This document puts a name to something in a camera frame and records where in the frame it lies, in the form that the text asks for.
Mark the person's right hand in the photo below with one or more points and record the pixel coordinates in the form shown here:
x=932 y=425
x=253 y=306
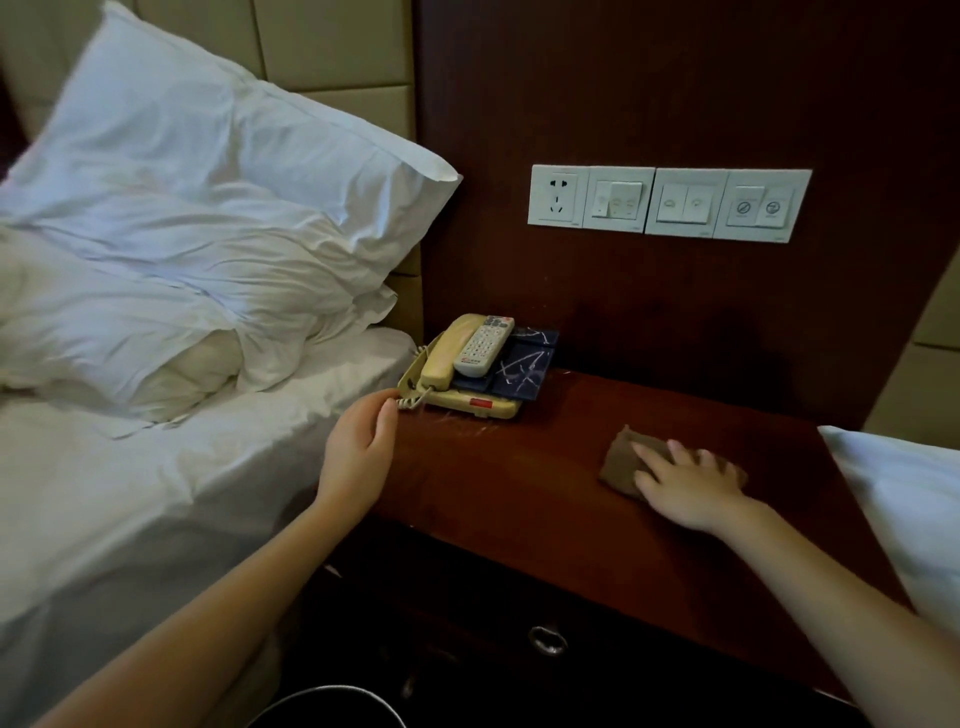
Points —
x=682 y=491

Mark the person's left hand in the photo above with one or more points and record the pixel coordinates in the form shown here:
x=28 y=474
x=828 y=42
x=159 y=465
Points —
x=356 y=457

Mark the brown cleaning cloth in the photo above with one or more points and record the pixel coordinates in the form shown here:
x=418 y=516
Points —
x=622 y=465

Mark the white remote control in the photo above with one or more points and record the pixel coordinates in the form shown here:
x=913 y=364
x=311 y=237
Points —
x=484 y=346

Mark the dark blue scribbled pouch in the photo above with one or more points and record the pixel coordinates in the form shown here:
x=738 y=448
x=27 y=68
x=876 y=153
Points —
x=525 y=367

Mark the person's right forearm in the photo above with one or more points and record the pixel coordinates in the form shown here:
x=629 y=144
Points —
x=840 y=615

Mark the person's left forearm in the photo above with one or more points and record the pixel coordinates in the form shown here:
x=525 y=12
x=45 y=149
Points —
x=195 y=630

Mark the dark wooden nightstand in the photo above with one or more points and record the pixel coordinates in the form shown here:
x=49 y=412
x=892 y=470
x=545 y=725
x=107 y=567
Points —
x=525 y=495

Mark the white bed sheet mattress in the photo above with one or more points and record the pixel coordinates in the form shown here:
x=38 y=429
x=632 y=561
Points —
x=150 y=510

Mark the white bed cover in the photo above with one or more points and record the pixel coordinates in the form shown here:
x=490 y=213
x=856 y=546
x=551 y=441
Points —
x=900 y=502

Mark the crumpled white pillow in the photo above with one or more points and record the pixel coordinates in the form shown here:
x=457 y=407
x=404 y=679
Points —
x=150 y=337

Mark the black metal-rimmed trash bin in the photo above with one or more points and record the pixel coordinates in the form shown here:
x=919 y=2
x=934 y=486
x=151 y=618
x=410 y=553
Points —
x=330 y=709

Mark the beige padded headboard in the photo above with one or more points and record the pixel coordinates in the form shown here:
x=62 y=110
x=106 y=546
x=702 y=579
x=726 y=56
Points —
x=922 y=375

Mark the white four-button switch panel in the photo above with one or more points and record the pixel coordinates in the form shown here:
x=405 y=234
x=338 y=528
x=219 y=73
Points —
x=742 y=206

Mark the white socket and switch panel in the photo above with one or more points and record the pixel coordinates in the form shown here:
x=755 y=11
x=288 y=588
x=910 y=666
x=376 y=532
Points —
x=559 y=196

